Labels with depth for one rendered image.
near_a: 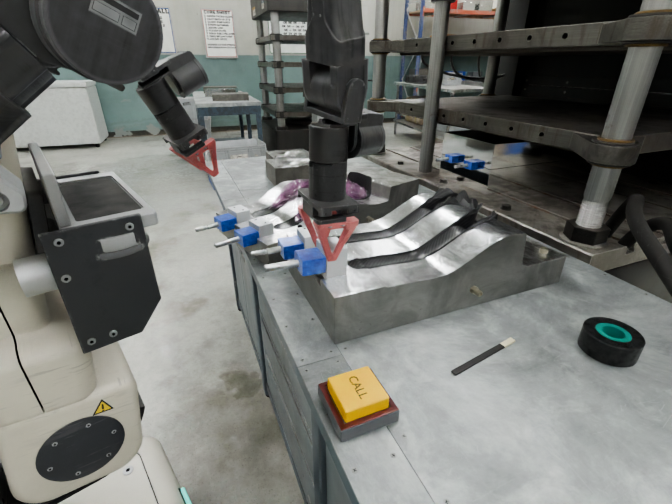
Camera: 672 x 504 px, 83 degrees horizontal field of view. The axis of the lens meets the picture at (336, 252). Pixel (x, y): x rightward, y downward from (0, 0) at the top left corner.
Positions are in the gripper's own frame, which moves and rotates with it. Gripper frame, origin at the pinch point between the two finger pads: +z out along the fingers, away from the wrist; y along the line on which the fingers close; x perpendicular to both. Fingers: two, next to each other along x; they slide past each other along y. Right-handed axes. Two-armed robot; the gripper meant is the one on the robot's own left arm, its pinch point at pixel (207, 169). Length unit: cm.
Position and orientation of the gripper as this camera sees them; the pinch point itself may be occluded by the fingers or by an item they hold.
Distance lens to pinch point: 90.0
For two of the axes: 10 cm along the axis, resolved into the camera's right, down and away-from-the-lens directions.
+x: -6.9, 6.5, -3.1
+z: 3.4, 6.8, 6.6
